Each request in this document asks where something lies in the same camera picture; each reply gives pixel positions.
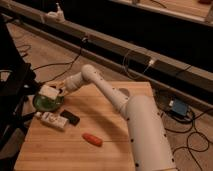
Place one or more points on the blue power box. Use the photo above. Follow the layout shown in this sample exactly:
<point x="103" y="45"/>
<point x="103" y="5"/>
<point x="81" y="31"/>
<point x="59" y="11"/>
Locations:
<point x="178" y="107"/>

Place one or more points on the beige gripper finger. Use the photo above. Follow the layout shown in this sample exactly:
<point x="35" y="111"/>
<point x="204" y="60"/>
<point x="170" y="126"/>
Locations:
<point x="60" y="90"/>
<point x="57" y="84"/>

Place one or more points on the black tripod stand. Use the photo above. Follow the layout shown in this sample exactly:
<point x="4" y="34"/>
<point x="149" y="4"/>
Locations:
<point x="13" y="91"/>

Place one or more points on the small white cup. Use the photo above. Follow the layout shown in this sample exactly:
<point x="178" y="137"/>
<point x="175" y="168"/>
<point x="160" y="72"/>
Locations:
<point x="125" y="91"/>

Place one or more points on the white sponge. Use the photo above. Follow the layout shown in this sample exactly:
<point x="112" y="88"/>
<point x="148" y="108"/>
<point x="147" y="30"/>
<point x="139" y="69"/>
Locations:
<point x="49" y="92"/>

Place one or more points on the orange carrot toy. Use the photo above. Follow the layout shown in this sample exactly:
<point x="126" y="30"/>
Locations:
<point x="92" y="139"/>

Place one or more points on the green ceramic bowl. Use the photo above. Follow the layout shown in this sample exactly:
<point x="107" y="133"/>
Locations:
<point x="45" y="104"/>

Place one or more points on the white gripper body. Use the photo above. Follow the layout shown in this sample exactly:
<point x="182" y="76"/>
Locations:
<point x="72" y="84"/>

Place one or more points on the white object on rail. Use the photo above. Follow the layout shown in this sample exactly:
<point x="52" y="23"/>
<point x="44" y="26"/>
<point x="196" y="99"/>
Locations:
<point x="58" y="15"/>

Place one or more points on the black rectangular block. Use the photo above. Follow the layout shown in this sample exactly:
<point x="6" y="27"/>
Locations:
<point x="73" y="119"/>

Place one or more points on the white plug on rail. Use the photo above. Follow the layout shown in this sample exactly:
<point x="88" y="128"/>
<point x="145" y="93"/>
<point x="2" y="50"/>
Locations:
<point x="151" y="63"/>

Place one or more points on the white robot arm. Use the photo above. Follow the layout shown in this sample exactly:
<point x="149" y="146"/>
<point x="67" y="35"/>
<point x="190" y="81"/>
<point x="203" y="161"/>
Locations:
<point x="150" y="147"/>

